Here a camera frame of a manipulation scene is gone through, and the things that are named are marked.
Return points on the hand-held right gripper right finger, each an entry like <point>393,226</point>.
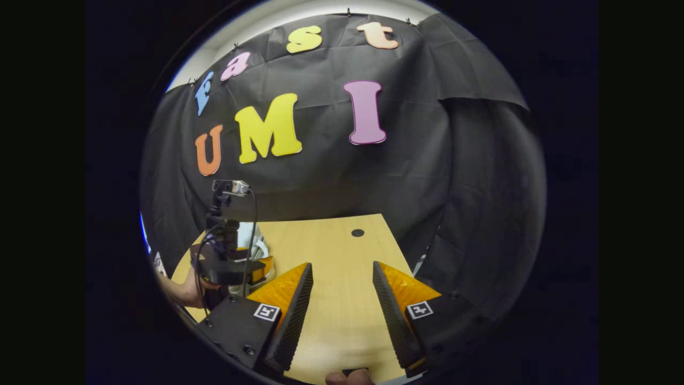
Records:
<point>393,315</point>

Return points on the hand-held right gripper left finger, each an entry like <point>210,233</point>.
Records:
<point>293,321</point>

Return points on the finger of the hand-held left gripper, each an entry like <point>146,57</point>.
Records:
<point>235,272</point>

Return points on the light blue suitcase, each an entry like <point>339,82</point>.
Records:
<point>251,240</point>

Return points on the white printed board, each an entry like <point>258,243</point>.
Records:
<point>160,264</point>

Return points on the black backdrop cloth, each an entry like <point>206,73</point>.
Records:
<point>417,176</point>

